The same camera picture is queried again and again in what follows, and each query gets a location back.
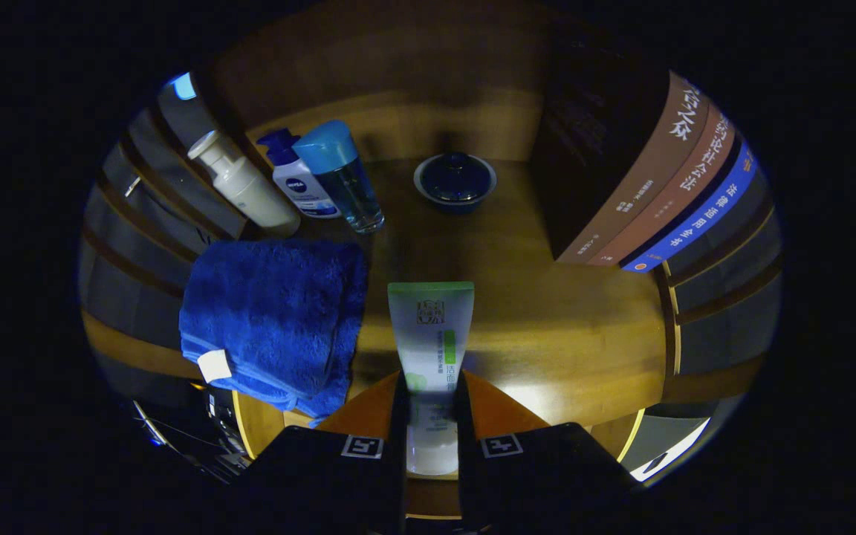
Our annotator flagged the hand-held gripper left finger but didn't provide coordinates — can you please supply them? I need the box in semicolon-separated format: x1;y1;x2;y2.
231;370;408;535

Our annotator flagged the teal clear bottle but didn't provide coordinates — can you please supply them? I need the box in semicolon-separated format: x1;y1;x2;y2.
293;120;386;235

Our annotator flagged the reddish brown book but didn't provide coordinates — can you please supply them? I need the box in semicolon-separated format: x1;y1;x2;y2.
588;108;737;267

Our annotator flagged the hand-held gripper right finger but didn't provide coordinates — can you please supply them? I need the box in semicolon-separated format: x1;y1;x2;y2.
454;370;641;532

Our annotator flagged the white lotion bottle blue cap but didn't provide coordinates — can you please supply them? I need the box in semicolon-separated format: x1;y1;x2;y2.
257;128;341;220

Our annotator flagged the wooden cabinet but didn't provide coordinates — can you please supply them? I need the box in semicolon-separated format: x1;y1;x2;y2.
79;15;782;521

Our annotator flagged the blue lidded tea cup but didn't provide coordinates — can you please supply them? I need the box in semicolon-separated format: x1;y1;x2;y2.
413;152;497;215

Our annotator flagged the folded blue towel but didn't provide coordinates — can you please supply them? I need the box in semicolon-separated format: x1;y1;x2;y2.
178;238;369;428

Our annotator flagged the white pump bottle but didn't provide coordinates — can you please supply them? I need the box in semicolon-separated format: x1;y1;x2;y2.
187;130;301;237

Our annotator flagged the wooden countertop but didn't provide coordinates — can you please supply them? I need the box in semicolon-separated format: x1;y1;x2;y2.
231;156;668;447

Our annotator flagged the blue book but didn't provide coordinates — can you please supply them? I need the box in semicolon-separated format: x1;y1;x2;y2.
621;137;759;273

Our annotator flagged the white green cleanser tube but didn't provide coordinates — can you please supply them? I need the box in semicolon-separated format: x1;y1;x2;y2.
387;281;476;476

